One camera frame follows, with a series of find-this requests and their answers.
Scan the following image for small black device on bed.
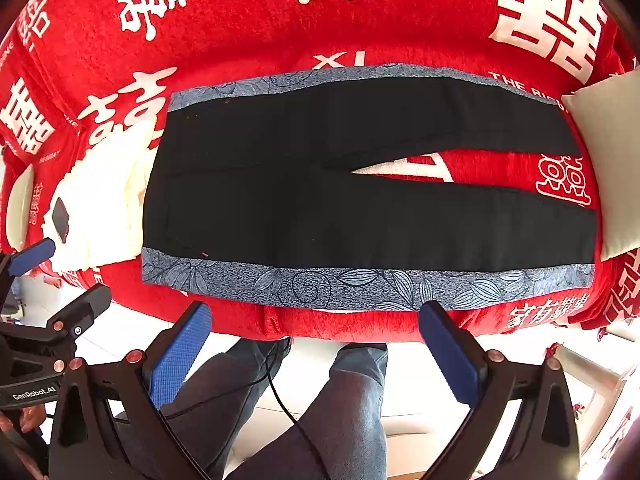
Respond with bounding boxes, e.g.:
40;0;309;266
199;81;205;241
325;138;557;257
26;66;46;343
52;197;70;244

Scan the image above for person's left hand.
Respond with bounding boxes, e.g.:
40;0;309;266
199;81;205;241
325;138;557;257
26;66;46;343
0;404;47;434

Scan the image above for black cable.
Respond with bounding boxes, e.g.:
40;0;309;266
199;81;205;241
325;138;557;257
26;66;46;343
164;339;332;480

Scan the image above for person's legs grey trousers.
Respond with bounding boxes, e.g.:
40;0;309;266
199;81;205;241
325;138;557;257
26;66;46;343
160;338;387;479

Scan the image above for cream pillow at left edge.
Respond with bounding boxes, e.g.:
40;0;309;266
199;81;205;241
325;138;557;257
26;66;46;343
6;165;34;252

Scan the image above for black pants blue patterned trim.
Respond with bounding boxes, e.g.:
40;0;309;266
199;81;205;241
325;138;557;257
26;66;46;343
141;64;598;311

